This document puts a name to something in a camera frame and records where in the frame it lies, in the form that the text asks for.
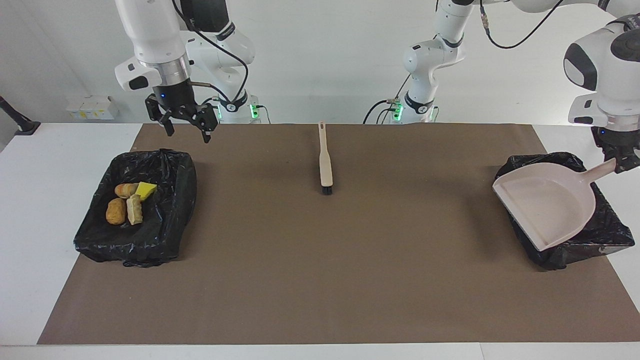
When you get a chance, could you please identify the small yellow sponge piece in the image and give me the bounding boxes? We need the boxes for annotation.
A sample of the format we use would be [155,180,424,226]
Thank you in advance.
[135,181,158,202]

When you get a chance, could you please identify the striped bread piece pale end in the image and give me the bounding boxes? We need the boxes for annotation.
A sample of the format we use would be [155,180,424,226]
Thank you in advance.
[114,182,141,200]

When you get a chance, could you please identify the beige plastic dustpan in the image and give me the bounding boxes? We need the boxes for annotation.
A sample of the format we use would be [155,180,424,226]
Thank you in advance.
[492,158,617,252]

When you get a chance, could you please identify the long striped bread piece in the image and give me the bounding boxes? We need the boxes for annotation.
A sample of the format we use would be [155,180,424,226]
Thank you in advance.
[126,194,144,226]

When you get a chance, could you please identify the round brown bread bun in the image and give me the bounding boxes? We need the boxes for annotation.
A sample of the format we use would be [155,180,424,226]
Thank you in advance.
[105,197,128,226]

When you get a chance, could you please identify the beige hand brush black bristles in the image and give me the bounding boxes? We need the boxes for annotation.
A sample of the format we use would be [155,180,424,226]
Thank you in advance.
[318,121,334,196]

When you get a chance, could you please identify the bin lined black plastic bag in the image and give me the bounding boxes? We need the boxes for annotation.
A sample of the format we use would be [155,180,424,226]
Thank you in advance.
[495,151,636,271]
[73,148,198,268]

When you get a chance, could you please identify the black pole with base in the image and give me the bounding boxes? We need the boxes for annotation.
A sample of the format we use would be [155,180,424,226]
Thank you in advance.
[0,95,42,136]

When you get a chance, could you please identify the brown paper table mat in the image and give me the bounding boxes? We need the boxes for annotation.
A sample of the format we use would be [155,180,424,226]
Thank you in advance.
[37,123,640,345]

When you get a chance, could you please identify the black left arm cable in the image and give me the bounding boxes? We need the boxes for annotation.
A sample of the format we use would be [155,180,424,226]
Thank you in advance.
[477,0,566,50]

